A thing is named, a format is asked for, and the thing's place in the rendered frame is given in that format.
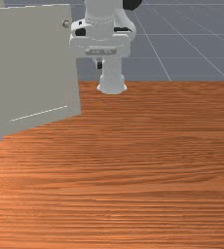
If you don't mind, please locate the pale grey cabinet door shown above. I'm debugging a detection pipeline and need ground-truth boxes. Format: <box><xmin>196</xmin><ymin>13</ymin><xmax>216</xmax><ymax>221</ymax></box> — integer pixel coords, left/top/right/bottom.
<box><xmin>1</xmin><ymin>3</ymin><xmax>82</xmax><ymax>137</ymax></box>

